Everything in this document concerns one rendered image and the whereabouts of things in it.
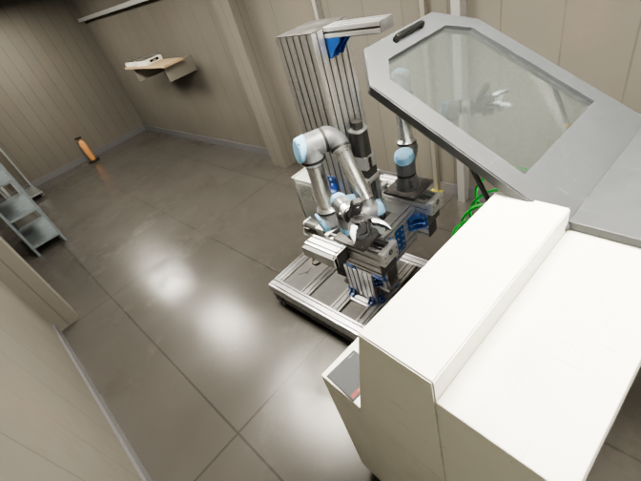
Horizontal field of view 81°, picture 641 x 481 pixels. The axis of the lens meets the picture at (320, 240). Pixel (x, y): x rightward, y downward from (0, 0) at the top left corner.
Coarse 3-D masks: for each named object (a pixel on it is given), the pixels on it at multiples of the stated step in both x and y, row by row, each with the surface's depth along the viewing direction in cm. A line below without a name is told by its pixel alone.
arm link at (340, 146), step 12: (324, 132) 168; (336, 132) 169; (336, 144) 169; (348, 144) 170; (336, 156) 172; (348, 156) 169; (348, 168) 169; (348, 180) 171; (360, 180) 168; (360, 192) 168; (372, 204) 167
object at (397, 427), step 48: (480, 240) 109; (528, 240) 104; (432, 288) 100; (480, 288) 96; (384, 336) 92; (432, 336) 89; (480, 336) 91; (384, 384) 102; (432, 384) 81; (384, 432) 133; (432, 432) 98; (384, 480) 189; (432, 480) 125
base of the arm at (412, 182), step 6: (414, 174) 223; (396, 180) 232; (402, 180) 225; (408, 180) 224; (414, 180) 224; (420, 180) 230; (396, 186) 231; (402, 186) 227; (408, 186) 226; (414, 186) 225
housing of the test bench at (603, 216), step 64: (640, 192) 114; (576, 256) 106; (640, 256) 100; (512, 320) 96; (576, 320) 91; (640, 320) 87; (512, 384) 84; (576, 384) 80; (448, 448) 96; (512, 448) 74; (576, 448) 71
